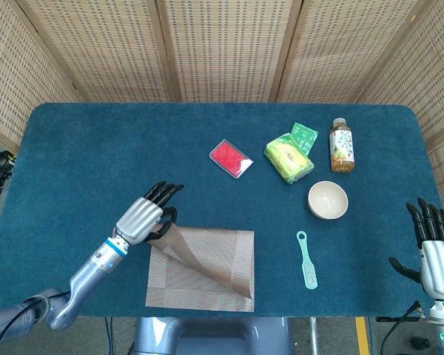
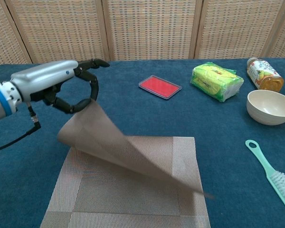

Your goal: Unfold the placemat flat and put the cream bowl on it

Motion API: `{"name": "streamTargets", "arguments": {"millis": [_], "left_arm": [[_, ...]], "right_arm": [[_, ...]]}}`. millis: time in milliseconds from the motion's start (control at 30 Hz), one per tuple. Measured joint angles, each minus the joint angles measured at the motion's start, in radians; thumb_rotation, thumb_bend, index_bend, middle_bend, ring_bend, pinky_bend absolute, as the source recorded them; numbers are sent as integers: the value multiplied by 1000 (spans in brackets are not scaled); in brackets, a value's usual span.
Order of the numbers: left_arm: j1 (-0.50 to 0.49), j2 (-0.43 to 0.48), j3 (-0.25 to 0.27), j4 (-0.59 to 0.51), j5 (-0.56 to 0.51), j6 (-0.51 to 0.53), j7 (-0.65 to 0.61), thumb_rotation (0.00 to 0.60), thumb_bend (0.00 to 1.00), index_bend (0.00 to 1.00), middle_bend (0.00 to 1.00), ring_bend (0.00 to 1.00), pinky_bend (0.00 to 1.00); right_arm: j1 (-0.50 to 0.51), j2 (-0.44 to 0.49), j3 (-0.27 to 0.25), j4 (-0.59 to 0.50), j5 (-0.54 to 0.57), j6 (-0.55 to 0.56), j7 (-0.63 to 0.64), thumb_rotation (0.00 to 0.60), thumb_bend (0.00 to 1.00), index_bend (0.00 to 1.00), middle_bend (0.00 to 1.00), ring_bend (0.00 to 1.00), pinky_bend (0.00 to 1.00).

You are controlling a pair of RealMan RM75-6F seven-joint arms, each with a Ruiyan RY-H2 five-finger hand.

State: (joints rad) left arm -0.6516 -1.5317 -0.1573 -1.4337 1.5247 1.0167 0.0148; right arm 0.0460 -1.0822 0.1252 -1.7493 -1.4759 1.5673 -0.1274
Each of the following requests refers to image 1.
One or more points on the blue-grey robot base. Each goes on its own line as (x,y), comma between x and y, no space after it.
(214,336)

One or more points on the tea drink bottle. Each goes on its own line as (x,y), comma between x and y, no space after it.
(342,148)

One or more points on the yellow floor tape strip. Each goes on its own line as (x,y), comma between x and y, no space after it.
(362,336)

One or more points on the mint green brush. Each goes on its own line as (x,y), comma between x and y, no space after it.
(310,275)

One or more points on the woven grey-brown placemat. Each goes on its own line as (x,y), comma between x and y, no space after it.
(207,296)

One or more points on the left silver-black robot hand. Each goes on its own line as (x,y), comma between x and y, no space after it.
(138,220)

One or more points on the woven bamboo screen panel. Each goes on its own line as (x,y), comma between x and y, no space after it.
(15,74)
(107,51)
(429,74)
(336,51)
(225,48)

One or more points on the green sachet packet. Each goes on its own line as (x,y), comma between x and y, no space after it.
(305,135)

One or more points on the yellow-green snack pack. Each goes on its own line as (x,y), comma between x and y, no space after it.
(288,159)

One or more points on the right silver-black robot hand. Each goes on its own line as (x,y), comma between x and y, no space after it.
(440,266)

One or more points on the teal table cloth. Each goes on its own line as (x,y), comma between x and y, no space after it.
(96,155)

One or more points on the cream ceramic bowl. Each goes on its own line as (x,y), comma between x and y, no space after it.
(327,199)

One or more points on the grey metal table leg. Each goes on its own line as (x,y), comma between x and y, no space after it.
(313,336)

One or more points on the red ink pad box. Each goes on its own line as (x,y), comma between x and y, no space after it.
(229,157)

